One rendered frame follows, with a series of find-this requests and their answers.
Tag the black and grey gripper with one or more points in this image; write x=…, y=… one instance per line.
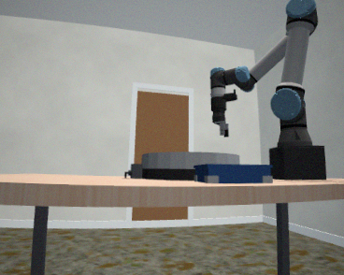
x=218, y=106

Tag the blue crate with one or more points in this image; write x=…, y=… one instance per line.
x=216, y=173

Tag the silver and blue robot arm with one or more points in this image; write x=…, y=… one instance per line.
x=285, y=103

